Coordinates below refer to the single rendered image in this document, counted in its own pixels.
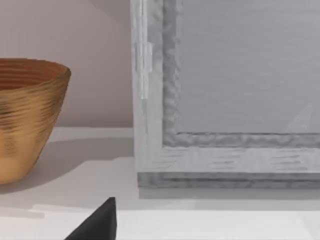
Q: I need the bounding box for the brown woven basket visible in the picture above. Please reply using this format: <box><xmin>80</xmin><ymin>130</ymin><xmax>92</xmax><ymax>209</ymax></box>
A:
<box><xmin>0</xmin><ymin>58</ymin><xmax>72</xmax><ymax>185</ymax></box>

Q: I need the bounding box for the grey cabinet door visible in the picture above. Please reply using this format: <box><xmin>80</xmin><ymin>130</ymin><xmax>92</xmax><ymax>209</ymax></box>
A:
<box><xmin>142</xmin><ymin>0</ymin><xmax>320</xmax><ymax>173</ymax></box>

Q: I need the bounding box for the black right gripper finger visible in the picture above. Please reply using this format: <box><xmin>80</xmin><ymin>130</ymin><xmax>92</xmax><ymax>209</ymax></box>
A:
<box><xmin>63</xmin><ymin>196</ymin><xmax>118</xmax><ymax>240</ymax></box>

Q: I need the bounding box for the grey cabinet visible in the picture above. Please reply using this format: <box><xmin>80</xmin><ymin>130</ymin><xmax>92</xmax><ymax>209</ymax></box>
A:
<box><xmin>129</xmin><ymin>0</ymin><xmax>320</xmax><ymax>200</ymax></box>

